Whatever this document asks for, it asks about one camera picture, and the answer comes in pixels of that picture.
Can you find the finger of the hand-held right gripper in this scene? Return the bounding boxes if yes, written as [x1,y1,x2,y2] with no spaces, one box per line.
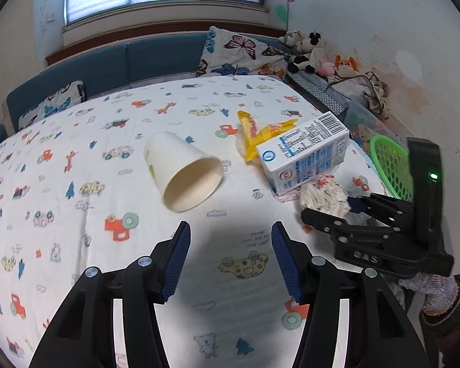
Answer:
[347,194,418,224]
[301,208,403,243]

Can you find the orange plush fox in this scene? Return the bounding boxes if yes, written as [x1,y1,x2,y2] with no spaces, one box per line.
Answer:
[334,56,359,75]

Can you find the small butterfly pillow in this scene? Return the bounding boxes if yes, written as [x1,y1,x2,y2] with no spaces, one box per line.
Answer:
[18,80,86,131]

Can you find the green plastic basket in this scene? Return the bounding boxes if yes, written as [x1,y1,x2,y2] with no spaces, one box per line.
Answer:
[369,134,415,202]

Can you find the person's right forearm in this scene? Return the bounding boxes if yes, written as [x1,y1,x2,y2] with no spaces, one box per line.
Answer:
[420,274,460,368]

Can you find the white paper cup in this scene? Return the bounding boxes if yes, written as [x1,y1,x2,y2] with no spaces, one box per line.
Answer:
[143,131,223,213]

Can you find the printed cartoon blanket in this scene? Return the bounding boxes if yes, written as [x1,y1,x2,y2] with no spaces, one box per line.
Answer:
[0,75,392,368]

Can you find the person's right hand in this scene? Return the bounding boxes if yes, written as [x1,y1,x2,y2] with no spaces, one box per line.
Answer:
[399,270,460,315]

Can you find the blue and white milk carton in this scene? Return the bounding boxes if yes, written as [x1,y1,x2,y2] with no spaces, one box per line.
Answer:
[255,111,350,195]

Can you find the white tissue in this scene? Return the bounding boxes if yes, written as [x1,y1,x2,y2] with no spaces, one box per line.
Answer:
[298,174,349,219]

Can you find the blue sofa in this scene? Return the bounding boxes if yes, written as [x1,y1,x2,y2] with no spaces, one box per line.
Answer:
[0,33,288,158]

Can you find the grey plush toy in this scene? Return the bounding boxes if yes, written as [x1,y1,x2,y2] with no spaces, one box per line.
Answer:
[278,30,303,52]

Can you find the blue patterned cushion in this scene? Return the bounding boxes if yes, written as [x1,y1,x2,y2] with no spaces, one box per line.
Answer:
[286,72,351,117]

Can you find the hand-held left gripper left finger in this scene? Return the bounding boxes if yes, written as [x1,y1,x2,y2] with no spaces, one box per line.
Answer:
[29,220,192,368]

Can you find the black and white plush cow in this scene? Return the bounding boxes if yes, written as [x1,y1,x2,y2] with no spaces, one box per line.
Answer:
[287,31,326,74]

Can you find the large butterfly pillow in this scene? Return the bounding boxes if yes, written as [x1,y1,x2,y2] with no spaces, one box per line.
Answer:
[196,26,292,81]

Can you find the clear plastic storage bin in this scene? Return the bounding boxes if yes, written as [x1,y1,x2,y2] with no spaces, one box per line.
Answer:
[345,101,407,150]

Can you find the yellow snack wrapper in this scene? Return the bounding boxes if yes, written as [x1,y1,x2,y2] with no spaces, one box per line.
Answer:
[236,110,297,165]

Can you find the beige cloth pile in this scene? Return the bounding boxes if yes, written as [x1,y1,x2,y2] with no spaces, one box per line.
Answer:
[328,71,392,119]

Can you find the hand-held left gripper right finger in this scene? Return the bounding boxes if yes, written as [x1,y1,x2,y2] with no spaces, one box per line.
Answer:
[271,221,432,368]

